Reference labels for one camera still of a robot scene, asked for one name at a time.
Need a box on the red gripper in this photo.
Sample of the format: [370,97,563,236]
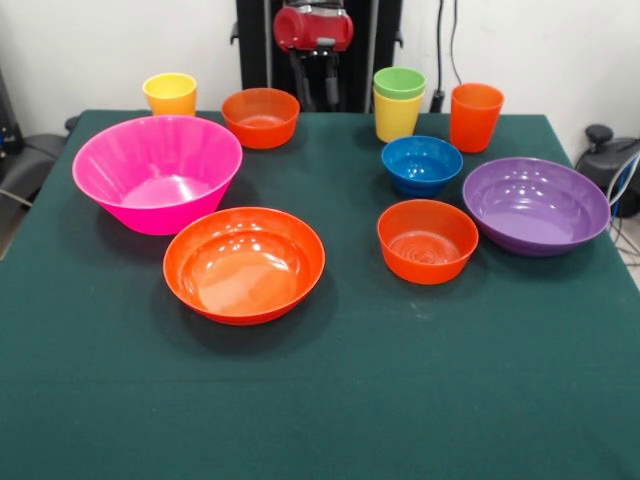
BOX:
[272,4,356,113]

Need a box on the small orange plastic bowl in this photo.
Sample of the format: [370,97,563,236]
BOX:
[220,87,302,151]
[376,198,480,287]

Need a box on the green plastic cup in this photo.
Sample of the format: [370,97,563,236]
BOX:
[372,66,428,100]

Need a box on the yellow plastic cup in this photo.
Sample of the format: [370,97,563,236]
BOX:
[372,87,427,144]
[141,72,198,104]

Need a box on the blue plastic bowl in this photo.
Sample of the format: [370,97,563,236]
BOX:
[380,135,465,198]

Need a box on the light orange plastic cup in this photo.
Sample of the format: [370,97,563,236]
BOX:
[147,95,197,118]

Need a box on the large pink plastic bowl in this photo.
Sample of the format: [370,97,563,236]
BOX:
[71,114,245,237]

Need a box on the large orange plastic bowl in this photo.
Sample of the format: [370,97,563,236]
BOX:
[162,206,327,327]

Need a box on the purple plastic bowl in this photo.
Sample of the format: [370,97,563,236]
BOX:
[461,156,612,259]

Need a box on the black stand base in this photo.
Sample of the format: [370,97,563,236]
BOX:
[573,124,640,221]
[0,115,81,206]

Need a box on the dark green tablecloth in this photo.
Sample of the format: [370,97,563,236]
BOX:
[0,108,640,480]

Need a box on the black equipment box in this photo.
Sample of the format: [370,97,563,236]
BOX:
[0,67,25,156]

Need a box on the thick black cable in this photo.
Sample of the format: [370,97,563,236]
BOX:
[430,0,447,114]

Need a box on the thin black cable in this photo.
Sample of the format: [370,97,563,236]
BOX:
[449,0,465,86]

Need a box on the white cable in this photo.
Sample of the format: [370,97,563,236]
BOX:
[605,149,640,201]

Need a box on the grey cable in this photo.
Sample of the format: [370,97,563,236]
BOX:
[0,185,33,207]

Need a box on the blue cable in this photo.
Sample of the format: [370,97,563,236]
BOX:
[613,177,636,219]

